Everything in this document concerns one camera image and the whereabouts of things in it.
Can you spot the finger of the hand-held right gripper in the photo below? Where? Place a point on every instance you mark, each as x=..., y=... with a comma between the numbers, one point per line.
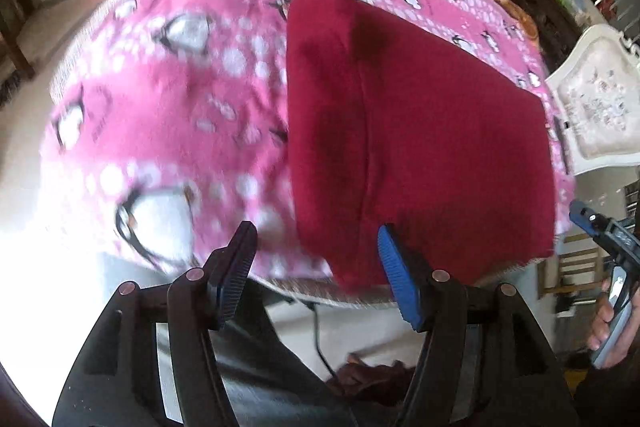
x=585, y=214

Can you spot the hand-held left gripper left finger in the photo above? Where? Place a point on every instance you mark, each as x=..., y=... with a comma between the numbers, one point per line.
x=232, y=277

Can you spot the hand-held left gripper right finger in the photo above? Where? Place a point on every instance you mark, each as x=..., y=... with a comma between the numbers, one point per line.
x=397, y=277

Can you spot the dark red sweater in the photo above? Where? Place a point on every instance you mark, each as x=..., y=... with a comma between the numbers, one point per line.
x=425, y=132

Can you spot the person's right hand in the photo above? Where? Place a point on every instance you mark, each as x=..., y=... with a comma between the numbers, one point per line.
x=599, y=322

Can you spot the wooden chair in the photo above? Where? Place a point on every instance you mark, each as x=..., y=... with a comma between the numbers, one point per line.
x=575, y=257

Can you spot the dark red cloth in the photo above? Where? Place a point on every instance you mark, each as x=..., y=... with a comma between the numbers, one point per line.
x=370, y=374

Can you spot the white ornate chair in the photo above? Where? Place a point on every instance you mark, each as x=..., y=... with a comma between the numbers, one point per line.
x=595, y=97

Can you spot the pink penguin blanket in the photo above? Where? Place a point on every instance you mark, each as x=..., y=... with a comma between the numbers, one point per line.
x=175, y=117

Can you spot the dark wooden cabinet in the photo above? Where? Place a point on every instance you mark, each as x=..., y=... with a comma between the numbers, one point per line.
x=535, y=7

